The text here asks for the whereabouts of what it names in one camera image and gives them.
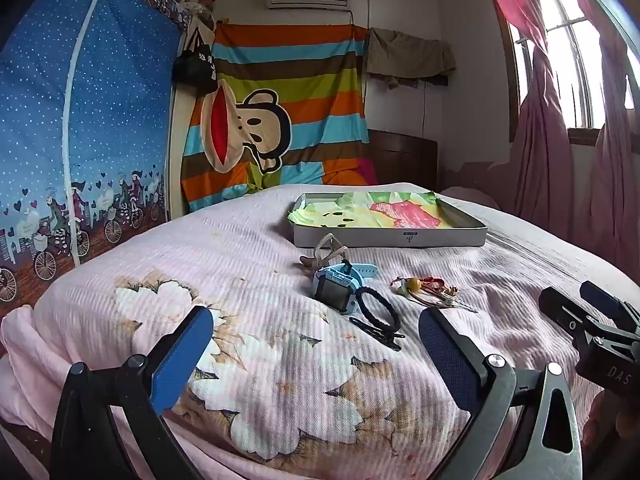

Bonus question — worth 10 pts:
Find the beige hair claw clip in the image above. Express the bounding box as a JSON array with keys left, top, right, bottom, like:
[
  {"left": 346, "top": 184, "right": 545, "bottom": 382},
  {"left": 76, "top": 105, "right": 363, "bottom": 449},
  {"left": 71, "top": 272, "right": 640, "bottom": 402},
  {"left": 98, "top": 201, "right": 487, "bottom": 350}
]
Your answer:
[{"left": 300, "top": 233, "right": 348, "bottom": 273}]

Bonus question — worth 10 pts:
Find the thin gold chain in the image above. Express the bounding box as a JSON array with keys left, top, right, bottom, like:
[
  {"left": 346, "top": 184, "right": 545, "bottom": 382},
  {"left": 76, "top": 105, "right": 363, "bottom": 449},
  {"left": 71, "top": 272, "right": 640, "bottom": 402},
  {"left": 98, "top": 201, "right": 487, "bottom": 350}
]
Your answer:
[{"left": 440, "top": 296, "right": 478, "bottom": 313}]

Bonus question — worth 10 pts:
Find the colourful printed cloth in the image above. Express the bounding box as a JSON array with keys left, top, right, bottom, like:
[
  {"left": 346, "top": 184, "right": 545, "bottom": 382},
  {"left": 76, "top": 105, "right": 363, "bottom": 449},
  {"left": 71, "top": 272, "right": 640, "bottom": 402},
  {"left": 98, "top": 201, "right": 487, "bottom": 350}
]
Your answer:
[{"left": 288, "top": 191, "right": 451, "bottom": 233}]

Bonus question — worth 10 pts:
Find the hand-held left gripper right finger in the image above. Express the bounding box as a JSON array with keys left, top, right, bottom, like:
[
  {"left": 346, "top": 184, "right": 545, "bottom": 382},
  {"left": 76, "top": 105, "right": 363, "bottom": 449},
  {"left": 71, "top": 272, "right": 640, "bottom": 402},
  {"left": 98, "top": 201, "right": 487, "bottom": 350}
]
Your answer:
[{"left": 417, "top": 306, "right": 586, "bottom": 480}]

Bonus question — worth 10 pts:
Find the grey cardboard tray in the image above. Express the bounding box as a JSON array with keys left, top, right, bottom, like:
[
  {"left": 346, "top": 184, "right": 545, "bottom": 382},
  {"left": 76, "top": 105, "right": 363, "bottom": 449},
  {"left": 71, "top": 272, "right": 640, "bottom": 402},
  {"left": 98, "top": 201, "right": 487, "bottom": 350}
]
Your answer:
[{"left": 287, "top": 191, "right": 488, "bottom": 250}]

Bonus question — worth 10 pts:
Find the pink curtain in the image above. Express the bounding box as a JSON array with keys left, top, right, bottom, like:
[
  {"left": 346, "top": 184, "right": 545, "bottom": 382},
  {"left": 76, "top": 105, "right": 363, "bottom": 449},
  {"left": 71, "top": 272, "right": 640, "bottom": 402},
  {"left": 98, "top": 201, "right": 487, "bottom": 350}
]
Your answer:
[
  {"left": 477, "top": 0, "right": 581, "bottom": 221},
  {"left": 570, "top": 0, "right": 640, "bottom": 271}
]

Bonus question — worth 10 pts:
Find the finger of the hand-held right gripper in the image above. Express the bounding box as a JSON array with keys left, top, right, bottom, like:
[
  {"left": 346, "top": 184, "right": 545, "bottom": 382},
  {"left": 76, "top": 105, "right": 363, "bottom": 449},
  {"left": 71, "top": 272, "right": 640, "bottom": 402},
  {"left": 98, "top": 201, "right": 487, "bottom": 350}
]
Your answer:
[
  {"left": 539, "top": 286, "right": 603, "bottom": 343},
  {"left": 580, "top": 281, "right": 640, "bottom": 333}
]

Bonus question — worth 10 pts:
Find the olive hanging garment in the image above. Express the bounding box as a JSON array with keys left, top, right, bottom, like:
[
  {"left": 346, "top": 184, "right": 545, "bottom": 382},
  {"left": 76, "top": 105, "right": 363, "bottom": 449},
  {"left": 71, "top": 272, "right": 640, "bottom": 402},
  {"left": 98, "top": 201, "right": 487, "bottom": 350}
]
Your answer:
[{"left": 366, "top": 27, "right": 457, "bottom": 91}]

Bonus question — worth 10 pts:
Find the black tote bag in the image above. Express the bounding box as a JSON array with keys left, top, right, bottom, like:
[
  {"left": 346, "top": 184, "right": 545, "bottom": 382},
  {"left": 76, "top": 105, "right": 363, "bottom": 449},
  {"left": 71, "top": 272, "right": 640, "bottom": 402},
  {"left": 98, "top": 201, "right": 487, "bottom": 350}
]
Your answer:
[{"left": 172, "top": 25, "right": 218, "bottom": 96}]

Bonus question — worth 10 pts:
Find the striped monkey blanket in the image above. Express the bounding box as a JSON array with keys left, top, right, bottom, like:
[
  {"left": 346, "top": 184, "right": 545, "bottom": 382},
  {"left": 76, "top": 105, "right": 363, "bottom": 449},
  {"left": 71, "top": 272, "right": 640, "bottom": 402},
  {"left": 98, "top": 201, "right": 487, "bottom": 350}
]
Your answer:
[{"left": 180, "top": 22, "right": 378, "bottom": 213}]

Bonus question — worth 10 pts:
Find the black braided bracelet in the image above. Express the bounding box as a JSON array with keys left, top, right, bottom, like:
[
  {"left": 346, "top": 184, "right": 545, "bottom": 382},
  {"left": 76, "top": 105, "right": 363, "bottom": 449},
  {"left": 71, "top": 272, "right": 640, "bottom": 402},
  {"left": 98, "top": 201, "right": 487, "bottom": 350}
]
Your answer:
[{"left": 357, "top": 287, "right": 401, "bottom": 333}]

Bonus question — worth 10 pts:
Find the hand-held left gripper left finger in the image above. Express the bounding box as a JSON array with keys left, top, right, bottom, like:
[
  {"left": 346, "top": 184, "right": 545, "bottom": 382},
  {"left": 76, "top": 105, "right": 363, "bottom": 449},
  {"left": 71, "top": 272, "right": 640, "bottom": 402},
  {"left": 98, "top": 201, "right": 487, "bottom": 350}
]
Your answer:
[{"left": 50, "top": 305, "right": 216, "bottom": 480}]

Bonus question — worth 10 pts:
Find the red cord bracelet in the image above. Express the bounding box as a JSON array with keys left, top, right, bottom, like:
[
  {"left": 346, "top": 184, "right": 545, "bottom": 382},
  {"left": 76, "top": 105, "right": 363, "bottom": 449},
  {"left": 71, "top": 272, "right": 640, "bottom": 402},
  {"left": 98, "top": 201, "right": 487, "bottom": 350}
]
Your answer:
[{"left": 420, "top": 276, "right": 458, "bottom": 306}]

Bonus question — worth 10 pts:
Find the yellow bead charm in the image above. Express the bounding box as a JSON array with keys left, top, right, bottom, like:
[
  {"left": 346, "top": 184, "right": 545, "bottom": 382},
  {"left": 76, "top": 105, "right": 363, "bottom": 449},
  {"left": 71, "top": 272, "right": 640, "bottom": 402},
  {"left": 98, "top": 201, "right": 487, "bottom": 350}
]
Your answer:
[{"left": 391, "top": 276, "right": 426, "bottom": 297}]

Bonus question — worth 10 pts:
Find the blue dotted fabric wardrobe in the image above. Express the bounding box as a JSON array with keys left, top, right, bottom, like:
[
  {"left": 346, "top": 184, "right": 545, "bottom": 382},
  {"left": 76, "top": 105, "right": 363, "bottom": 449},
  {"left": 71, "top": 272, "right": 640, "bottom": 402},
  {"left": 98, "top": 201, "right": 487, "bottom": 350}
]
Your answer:
[{"left": 0, "top": 0, "right": 193, "bottom": 306}]

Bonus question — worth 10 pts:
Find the black hair clip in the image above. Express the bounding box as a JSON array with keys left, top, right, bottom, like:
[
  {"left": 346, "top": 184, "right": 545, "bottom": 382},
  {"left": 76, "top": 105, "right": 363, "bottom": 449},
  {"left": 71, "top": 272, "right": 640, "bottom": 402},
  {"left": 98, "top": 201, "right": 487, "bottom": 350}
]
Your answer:
[{"left": 348, "top": 316, "right": 406, "bottom": 351}]

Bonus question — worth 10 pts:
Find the blue smartwatch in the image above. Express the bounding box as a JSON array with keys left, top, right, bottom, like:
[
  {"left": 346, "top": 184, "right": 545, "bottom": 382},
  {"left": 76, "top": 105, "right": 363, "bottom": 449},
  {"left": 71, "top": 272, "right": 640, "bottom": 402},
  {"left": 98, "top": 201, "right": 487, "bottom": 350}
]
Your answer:
[{"left": 312, "top": 260, "right": 378, "bottom": 318}]

